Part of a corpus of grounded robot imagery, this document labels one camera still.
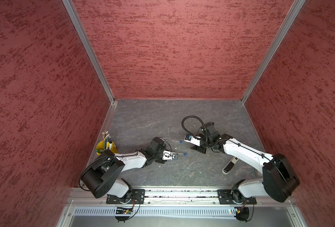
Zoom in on pens in cup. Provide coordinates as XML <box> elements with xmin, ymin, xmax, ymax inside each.
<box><xmin>102</xmin><ymin>131</ymin><xmax>110</xmax><ymax>150</ymax></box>

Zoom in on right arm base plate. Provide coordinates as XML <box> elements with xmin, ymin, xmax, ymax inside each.
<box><xmin>217</xmin><ymin>190</ymin><xmax>257</xmax><ymax>206</ymax></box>

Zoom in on yellow cup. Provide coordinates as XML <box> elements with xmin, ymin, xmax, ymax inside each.
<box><xmin>96</xmin><ymin>141</ymin><xmax>118</xmax><ymax>155</ymax></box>

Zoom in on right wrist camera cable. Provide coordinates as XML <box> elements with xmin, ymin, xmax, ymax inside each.
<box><xmin>181</xmin><ymin>115</ymin><xmax>209</xmax><ymax>142</ymax></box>

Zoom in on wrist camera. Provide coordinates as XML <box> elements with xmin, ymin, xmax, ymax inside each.
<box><xmin>184</xmin><ymin>134</ymin><xmax>202</xmax><ymax>147</ymax></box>
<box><xmin>162</xmin><ymin>151</ymin><xmax>178</xmax><ymax>161</ymax></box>

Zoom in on black marker on table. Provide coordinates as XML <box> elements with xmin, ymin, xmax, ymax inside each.
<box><xmin>222</xmin><ymin>157</ymin><xmax>238</xmax><ymax>175</ymax></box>

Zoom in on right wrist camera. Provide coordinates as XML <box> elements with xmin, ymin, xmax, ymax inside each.
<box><xmin>184</xmin><ymin>134</ymin><xmax>202</xmax><ymax>147</ymax></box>

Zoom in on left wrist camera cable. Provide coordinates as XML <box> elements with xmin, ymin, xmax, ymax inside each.
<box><xmin>164</xmin><ymin>140</ymin><xmax>174</xmax><ymax>159</ymax></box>

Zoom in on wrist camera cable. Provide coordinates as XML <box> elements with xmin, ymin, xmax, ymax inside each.
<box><xmin>181</xmin><ymin>115</ymin><xmax>209</xmax><ymax>142</ymax></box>
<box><xmin>164</xmin><ymin>140</ymin><xmax>174</xmax><ymax>159</ymax></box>

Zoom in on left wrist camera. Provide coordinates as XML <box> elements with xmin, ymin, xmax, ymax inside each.
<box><xmin>162</xmin><ymin>151</ymin><xmax>178</xmax><ymax>161</ymax></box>

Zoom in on aluminium front rail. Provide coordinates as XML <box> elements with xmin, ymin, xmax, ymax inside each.
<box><xmin>67</xmin><ymin>186</ymin><xmax>297</xmax><ymax>207</ymax></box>

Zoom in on white slotted cable duct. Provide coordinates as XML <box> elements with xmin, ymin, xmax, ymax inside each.
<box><xmin>72</xmin><ymin>206</ymin><xmax>236</xmax><ymax>218</ymax></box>

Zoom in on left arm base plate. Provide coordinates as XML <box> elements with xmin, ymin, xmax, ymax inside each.
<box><xmin>106</xmin><ymin>189</ymin><xmax>145</xmax><ymax>205</ymax></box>

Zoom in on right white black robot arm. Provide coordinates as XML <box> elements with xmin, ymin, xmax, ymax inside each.
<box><xmin>185</xmin><ymin>123</ymin><xmax>300</xmax><ymax>204</ymax></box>

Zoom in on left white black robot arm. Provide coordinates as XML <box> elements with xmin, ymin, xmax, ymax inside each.
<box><xmin>79</xmin><ymin>137</ymin><xmax>174</xmax><ymax>204</ymax></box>

